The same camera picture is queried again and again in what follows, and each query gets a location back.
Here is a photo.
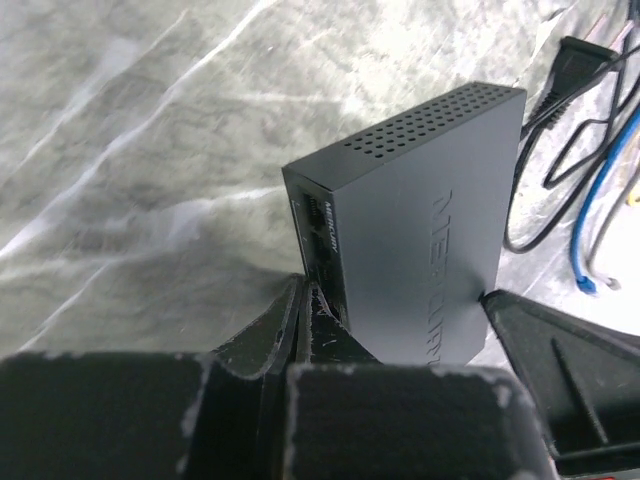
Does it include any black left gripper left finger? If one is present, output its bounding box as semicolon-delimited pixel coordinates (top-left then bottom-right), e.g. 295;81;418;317
1;275;305;479

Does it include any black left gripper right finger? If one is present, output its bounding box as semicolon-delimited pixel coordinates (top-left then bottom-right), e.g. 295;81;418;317
282;283;555;479

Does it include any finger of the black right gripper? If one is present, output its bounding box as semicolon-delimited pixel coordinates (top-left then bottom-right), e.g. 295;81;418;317
481;290;639;468

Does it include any blue ethernet cable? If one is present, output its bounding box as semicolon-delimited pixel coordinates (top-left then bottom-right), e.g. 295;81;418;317
570;107;640;297

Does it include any grey ethernet cable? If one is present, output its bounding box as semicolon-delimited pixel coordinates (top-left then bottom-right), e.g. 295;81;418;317
584;144;640;291

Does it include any black network switch box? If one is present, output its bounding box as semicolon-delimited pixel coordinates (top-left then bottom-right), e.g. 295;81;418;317
282;82;526;365

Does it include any black power adapter with cord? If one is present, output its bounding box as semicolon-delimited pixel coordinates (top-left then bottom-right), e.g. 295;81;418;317
504;35;640;254

